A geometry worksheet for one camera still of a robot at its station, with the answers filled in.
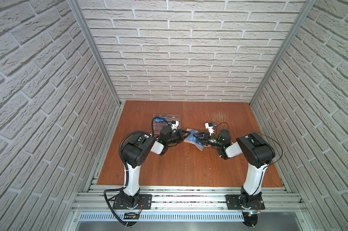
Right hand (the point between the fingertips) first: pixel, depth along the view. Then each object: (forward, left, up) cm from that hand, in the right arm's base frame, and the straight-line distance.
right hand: (195, 136), depth 89 cm
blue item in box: (+15, +23, -1) cm, 28 cm away
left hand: (+2, 0, +1) cm, 3 cm away
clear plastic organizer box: (+15, +24, -4) cm, 29 cm away
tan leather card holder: (-3, +3, -4) cm, 6 cm away
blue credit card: (-2, +1, -2) cm, 3 cm away
